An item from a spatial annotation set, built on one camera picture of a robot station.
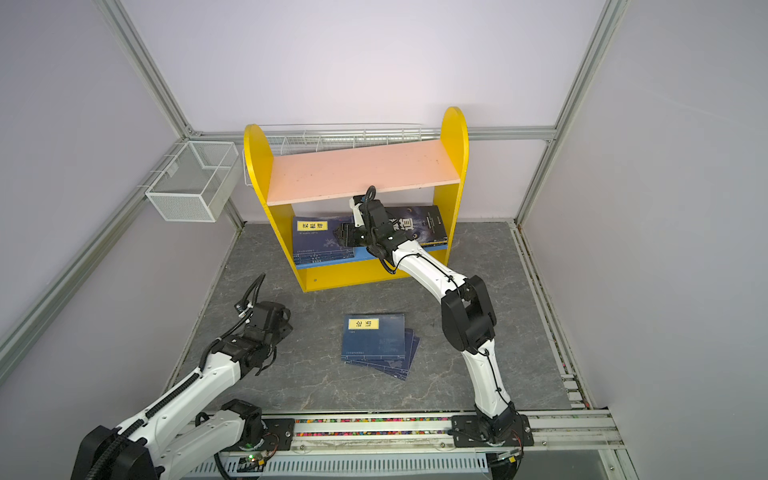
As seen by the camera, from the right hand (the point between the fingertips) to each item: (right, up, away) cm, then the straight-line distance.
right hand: (341, 232), depth 89 cm
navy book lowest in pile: (+16, -39, -6) cm, 42 cm away
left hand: (-17, -28, -3) cm, 32 cm away
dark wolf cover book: (+25, +3, +8) cm, 26 cm away
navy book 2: (+8, -31, -2) cm, 32 cm away
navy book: (-9, -2, +3) cm, 9 cm away
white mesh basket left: (-49, +16, +7) cm, 52 cm away
